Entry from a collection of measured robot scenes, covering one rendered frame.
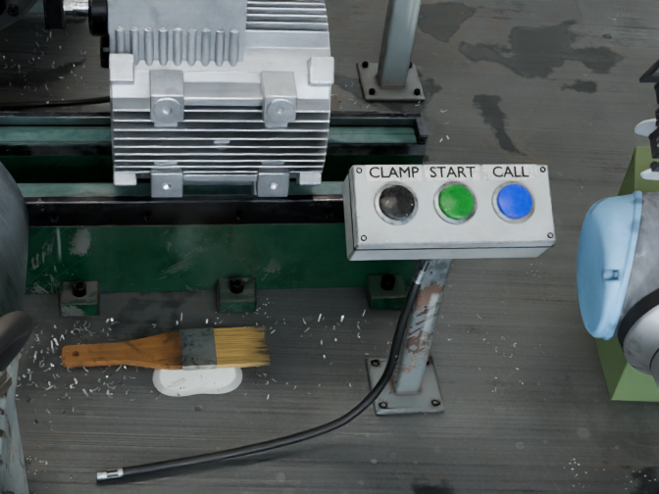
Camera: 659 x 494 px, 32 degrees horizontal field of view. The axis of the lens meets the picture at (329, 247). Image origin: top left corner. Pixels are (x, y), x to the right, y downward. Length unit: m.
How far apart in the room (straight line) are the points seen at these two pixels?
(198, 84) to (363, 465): 0.38
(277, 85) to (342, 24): 0.61
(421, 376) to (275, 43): 0.35
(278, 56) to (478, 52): 0.61
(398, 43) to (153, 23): 0.52
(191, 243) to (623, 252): 0.46
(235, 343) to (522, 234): 0.34
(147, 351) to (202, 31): 0.33
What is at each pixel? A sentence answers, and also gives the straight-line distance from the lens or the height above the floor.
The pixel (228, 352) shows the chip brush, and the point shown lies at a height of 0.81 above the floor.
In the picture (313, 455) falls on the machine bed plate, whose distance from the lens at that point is 1.09.
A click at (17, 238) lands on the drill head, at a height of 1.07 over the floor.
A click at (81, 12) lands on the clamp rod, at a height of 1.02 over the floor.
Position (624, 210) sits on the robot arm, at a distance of 0.94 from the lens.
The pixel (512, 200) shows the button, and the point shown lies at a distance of 0.96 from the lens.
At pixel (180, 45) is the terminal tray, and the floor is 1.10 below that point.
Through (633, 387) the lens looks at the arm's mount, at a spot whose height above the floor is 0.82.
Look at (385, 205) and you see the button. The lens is 0.93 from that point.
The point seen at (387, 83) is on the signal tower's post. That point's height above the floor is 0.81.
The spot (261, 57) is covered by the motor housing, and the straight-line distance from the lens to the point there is 1.06.
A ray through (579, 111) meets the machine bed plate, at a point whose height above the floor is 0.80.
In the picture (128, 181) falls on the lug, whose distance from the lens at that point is 1.11.
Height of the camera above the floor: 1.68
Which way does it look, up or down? 44 degrees down
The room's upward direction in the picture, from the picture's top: 8 degrees clockwise
